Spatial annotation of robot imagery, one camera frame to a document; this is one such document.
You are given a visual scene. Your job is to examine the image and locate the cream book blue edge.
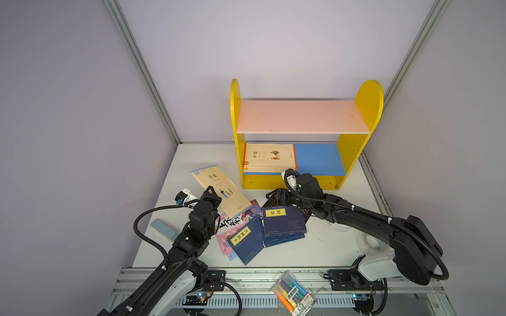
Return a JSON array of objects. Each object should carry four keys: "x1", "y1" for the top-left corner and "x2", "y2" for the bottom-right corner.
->
[{"x1": 191, "y1": 165, "x2": 252, "y2": 218}]

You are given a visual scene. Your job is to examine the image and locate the dark blue book yellow label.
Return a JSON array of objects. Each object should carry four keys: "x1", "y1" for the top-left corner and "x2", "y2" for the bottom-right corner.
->
[{"x1": 262, "y1": 206, "x2": 307, "y2": 237}]

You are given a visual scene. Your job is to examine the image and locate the cream book red edge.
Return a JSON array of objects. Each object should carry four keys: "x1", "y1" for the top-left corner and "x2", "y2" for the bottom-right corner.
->
[{"x1": 243, "y1": 143, "x2": 297, "y2": 175}]

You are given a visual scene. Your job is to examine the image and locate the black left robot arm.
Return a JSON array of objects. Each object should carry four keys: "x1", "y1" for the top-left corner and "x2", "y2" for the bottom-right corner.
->
[{"x1": 98, "y1": 186, "x2": 221, "y2": 315}]

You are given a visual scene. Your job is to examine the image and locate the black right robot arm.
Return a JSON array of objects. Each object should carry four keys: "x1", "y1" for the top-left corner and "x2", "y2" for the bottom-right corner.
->
[{"x1": 266, "y1": 169, "x2": 450, "y2": 285}]

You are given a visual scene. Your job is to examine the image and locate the pink children's book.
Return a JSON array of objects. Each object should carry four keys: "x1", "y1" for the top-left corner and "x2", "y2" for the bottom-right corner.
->
[{"x1": 216, "y1": 200, "x2": 261, "y2": 256}]

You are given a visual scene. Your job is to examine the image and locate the light blue thin book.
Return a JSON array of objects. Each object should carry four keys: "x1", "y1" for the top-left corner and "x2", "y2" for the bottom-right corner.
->
[{"x1": 227, "y1": 251, "x2": 238, "y2": 261}]

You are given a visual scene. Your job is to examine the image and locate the dark blue bottom book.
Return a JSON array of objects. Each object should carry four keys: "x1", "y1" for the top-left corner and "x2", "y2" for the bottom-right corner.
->
[{"x1": 228, "y1": 222, "x2": 264, "y2": 265}]

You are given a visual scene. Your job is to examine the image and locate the yellow shelf pink blue boards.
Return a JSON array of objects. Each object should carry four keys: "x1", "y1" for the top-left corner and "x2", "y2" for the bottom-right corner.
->
[{"x1": 230, "y1": 78, "x2": 384, "y2": 190}]

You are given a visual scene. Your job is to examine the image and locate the white tape roll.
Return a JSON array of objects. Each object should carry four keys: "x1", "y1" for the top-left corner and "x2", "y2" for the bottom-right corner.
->
[{"x1": 356, "y1": 232, "x2": 387, "y2": 255}]

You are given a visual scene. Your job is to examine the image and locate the pack of coloured markers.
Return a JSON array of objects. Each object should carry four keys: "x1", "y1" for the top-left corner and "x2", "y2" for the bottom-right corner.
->
[{"x1": 271, "y1": 271, "x2": 316, "y2": 316}]

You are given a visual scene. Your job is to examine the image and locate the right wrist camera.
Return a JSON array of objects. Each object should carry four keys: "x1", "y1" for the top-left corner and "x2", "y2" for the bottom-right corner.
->
[{"x1": 283, "y1": 169, "x2": 298, "y2": 190}]

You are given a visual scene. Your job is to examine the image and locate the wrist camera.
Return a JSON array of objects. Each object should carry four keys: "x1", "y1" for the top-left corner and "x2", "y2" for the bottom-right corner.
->
[
  {"x1": 283, "y1": 169, "x2": 298, "y2": 190},
  {"x1": 175, "y1": 188, "x2": 198, "y2": 205}
]

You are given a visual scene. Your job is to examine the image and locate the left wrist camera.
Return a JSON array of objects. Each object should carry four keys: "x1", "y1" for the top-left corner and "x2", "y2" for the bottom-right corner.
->
[{"x1": 175, "y1": 188, "x2": 198, "y2": 205}]

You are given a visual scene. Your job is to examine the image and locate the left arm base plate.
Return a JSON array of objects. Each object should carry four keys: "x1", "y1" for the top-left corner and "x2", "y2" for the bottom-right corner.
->
[{"x1": 189, "y1": 260, "x2": 226, "y2": 292}]

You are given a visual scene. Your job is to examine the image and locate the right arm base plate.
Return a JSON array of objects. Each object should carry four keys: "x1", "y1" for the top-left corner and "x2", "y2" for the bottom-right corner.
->
[{"x1": 323, "y1": 255, "x2": 385, "y2": 292}]

